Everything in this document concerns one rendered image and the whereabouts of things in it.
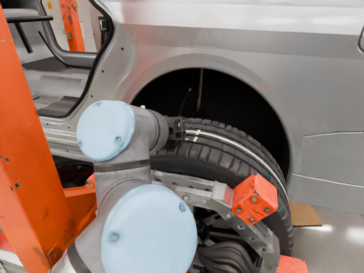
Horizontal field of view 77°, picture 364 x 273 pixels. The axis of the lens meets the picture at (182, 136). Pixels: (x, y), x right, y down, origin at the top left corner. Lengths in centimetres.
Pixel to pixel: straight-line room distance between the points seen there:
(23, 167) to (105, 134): 52
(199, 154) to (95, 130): 34
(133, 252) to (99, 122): 20
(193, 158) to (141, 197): 41
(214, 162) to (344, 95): 53
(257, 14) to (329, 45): 24
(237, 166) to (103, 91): 75
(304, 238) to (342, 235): 30
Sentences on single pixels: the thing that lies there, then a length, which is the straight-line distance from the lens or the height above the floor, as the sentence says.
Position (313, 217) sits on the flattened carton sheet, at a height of 1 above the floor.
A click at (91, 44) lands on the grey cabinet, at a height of 82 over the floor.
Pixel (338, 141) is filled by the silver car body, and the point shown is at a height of 108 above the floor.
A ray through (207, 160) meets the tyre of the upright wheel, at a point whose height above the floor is 116.
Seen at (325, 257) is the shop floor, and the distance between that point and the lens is 206.
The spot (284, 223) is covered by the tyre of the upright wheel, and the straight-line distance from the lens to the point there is 73.
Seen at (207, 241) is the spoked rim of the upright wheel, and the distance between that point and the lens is 87.
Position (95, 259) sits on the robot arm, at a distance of 24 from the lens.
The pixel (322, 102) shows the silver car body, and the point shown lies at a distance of 95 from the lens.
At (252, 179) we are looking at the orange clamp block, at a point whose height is 116.
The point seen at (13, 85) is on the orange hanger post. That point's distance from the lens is 78.
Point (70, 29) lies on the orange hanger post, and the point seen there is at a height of 122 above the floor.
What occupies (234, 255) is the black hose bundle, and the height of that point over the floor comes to 105.
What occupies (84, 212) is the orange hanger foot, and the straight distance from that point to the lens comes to 118.
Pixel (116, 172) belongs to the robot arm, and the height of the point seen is 131.
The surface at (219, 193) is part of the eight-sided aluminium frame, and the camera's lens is 58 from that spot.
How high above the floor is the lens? 152
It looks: 30 degrees down
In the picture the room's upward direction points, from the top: straight up
